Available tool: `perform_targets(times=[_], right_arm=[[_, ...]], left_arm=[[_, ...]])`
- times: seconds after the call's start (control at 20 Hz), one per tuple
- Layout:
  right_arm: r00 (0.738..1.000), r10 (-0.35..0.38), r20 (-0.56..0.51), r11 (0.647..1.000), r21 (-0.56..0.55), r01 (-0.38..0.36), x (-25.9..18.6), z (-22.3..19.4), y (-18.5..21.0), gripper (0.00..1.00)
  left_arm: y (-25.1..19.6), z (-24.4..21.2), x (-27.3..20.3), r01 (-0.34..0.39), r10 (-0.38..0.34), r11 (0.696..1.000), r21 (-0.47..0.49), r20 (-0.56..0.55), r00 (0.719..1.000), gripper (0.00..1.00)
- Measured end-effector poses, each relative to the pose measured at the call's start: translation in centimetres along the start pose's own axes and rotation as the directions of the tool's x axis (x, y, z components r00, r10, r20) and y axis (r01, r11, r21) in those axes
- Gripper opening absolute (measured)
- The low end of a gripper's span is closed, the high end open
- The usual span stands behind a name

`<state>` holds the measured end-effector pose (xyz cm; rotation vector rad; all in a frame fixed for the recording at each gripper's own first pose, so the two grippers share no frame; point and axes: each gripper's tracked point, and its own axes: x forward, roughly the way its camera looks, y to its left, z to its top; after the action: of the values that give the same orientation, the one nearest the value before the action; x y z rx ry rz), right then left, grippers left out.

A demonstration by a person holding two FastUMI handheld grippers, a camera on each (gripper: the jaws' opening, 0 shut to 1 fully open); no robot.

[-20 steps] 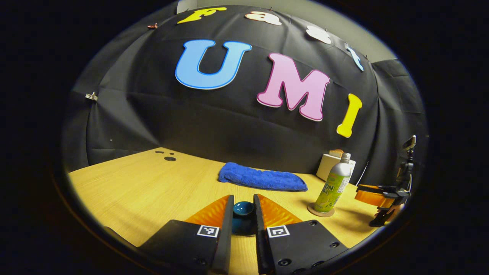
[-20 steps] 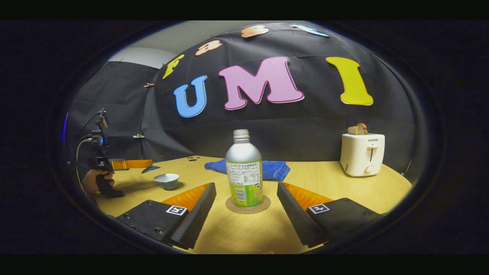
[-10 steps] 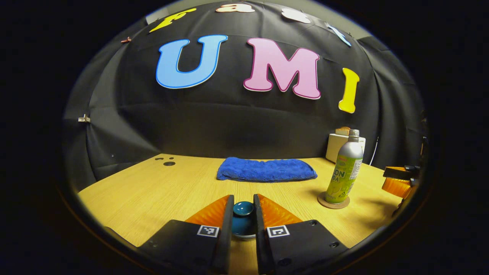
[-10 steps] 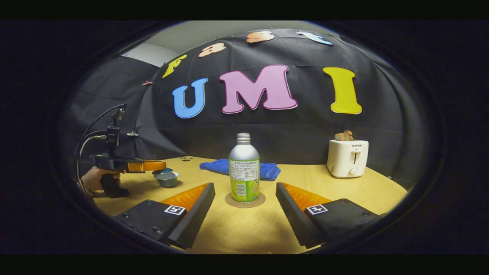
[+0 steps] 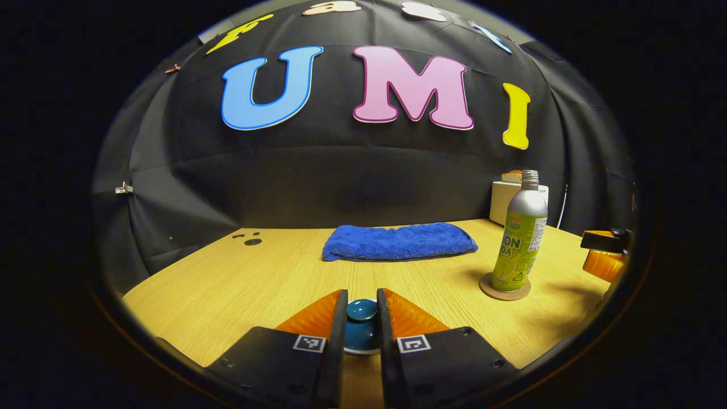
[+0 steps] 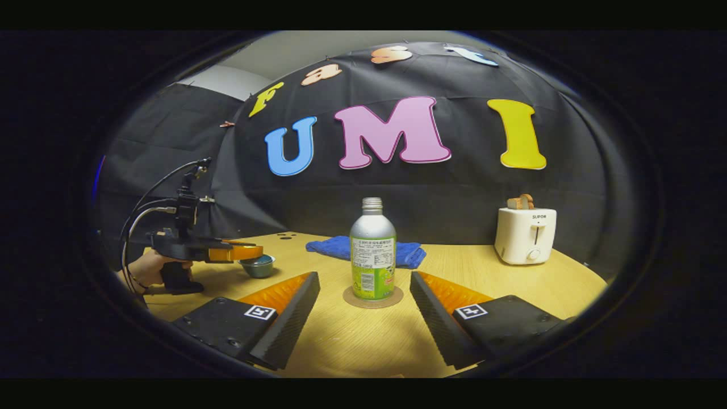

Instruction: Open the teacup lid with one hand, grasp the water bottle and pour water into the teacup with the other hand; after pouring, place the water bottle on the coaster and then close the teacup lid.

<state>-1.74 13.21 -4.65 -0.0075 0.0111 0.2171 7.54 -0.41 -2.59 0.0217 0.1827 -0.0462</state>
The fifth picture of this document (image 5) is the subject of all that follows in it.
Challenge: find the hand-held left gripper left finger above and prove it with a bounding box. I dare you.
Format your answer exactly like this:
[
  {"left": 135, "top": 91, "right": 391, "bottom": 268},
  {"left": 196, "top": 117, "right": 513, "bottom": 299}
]
[{"left": 207, "top": 289, "right": 349, "bottom": 408}]

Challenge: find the round cork coaster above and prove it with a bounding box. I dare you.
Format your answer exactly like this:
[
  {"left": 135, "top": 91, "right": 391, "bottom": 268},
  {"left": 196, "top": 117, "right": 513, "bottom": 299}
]
[{"left": 479, "top": 272, "right": 532, "bottom": 301}]

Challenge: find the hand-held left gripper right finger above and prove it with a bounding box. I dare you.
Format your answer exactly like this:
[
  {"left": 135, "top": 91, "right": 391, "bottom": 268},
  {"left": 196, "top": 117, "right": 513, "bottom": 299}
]
[{"left": 377, "top": 287, "right": 519, "bottom": 408}]

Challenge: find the black backdrop cloth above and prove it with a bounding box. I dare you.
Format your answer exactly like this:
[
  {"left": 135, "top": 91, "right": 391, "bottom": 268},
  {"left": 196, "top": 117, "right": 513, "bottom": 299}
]
[{"left": 94, "top": 0, "right": 636, "bottom": 285}]

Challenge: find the blue folded towel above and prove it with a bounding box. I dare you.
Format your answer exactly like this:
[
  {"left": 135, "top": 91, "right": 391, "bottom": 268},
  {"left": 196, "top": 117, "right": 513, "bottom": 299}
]
[{"left": 321, "top": 223, "right": 479, "bottom": 262}]

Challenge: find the silver green water bottle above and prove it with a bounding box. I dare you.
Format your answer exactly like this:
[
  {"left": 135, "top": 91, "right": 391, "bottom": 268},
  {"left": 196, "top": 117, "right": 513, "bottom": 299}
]
[{"left": 491, "top": 170, "right": 549, "bottom": 293}]

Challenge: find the teal and white teacup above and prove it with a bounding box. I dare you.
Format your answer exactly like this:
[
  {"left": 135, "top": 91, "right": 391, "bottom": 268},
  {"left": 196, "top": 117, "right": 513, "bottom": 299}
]
[{"left": 342, "top": 298, "right": 382, "bottom": 356}]

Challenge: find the white toaster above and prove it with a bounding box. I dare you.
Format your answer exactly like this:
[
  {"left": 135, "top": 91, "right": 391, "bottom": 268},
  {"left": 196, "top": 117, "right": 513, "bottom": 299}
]
[{"left": 490, "top": 181, "right": 550, "bottom": 227}]

